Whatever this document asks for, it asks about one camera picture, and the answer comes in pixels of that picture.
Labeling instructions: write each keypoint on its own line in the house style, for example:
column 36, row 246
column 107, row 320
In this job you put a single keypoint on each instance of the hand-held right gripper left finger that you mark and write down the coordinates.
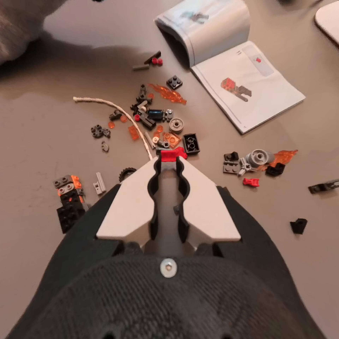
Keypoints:
column 127, row 206

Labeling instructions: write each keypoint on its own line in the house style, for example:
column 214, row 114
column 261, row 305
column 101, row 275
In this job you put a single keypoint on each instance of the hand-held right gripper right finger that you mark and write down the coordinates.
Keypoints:
column 209, row 209

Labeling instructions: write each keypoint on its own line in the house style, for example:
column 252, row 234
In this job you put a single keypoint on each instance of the small red lego brick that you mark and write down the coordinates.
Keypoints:
column 168, row 155

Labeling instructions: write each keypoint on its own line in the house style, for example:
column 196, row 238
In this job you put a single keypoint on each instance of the lego pieces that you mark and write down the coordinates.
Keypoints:
column 191, row 143

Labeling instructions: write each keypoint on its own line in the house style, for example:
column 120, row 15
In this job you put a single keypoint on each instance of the small black lego slope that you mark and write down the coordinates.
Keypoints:
column 298, row 227

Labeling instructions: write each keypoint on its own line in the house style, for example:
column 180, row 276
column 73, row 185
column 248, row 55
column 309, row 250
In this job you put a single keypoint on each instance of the person's left forearm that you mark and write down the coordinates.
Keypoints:
column 16, row 26

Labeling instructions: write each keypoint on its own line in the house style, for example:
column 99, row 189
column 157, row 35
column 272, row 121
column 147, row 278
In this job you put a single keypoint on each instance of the black lego tyre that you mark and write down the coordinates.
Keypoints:
column 125, row 172

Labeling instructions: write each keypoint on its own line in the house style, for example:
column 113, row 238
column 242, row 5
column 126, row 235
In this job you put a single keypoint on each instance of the light grey lego piece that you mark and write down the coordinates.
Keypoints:
column 100, row 184

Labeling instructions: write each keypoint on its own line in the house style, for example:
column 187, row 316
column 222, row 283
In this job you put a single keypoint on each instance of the black orange lego assembly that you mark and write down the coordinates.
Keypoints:
column 68, row 211

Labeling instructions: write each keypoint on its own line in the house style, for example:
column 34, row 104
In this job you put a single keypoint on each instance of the long black lego piece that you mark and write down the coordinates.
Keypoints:
column 321, row 187

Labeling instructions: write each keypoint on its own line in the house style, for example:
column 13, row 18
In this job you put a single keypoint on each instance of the lego instruction booklet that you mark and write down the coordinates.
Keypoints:
column 251, row 87

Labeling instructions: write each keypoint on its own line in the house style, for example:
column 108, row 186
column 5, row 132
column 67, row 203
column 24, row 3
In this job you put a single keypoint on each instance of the red lego stud piece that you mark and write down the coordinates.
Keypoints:
column 157, row 61

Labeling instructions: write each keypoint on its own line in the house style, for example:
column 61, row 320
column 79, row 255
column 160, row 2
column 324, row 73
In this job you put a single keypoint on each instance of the white laptop stand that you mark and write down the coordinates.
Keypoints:
column 331, row 21

